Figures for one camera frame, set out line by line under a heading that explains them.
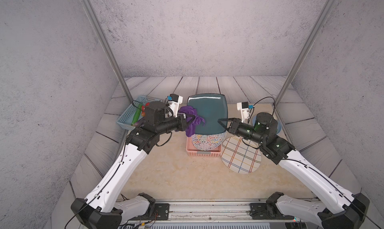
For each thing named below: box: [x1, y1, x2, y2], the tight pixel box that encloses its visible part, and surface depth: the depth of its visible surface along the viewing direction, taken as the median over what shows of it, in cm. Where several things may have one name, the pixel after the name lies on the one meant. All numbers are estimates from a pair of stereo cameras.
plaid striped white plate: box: [220, 135, 262, 174], surface depth 91 cm
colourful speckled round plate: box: [191, 131, 227, 151], surface depth 95 cm
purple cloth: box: [178, 105, 206, 137], surface depth 66 cm
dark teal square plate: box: [187, 93, 228, 135], surface depth 68 cm
